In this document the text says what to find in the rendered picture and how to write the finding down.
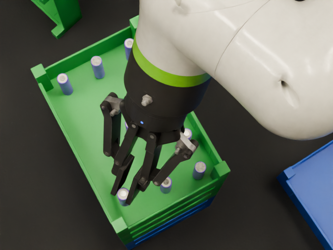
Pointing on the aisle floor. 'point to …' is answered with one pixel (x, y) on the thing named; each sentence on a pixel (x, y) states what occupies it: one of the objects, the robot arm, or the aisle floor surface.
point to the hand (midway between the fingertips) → (129, 179)
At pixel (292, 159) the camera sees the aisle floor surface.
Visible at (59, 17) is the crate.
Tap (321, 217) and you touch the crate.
